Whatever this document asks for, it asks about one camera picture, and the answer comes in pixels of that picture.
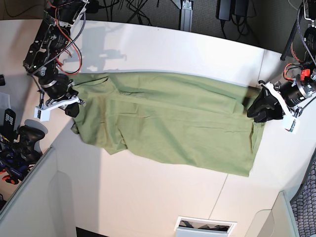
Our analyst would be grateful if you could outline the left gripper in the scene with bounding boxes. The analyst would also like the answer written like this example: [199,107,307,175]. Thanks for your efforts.
[247,74,316,123]

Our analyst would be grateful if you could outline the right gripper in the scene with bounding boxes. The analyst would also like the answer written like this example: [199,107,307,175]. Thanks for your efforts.
[38,74,85,118]

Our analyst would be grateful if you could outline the green t-shirt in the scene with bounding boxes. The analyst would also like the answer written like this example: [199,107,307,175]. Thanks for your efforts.
[72,72,265,176]

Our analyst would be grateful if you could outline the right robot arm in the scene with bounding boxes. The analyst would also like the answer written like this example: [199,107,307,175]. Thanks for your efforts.
[23,0,89,119]

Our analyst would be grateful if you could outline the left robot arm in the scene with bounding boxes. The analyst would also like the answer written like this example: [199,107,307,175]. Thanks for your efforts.
[247,0,316,123]

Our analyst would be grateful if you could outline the black game controller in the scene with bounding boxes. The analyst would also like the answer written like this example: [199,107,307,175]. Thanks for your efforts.
[16,125,45,164]

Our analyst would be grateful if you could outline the black remote control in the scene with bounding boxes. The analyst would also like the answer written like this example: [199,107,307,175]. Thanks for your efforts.
[3,109,16,129]

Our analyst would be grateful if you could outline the blue orange tools pile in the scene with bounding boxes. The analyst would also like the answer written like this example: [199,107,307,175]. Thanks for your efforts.
[0,135,34,185]

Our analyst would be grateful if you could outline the mesh office chair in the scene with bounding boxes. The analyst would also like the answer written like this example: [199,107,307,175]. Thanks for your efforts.
[290,159,316,237]

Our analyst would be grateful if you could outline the black power adapter brick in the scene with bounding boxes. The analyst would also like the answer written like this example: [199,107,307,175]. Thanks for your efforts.
[216,0,232,21]

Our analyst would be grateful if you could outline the grey partition panel left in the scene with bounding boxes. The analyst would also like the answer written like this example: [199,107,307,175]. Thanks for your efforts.
[0,147,76,237]

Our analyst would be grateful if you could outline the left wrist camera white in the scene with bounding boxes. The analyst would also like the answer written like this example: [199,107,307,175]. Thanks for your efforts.
[281,115,300,134]

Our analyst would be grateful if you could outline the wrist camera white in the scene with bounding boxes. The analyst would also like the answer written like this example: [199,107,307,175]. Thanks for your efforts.
[34,106,51,122]
[281,115,300,134]

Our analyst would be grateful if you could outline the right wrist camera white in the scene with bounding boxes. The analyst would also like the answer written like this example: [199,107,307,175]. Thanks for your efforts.
[34,106,51,122]

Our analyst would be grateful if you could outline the black cable bundle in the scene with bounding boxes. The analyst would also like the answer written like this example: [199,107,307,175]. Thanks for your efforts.
[219,9,260,47]

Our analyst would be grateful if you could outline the aluminium table leg post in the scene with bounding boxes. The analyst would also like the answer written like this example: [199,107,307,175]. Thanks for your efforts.
[180,0,193,32]

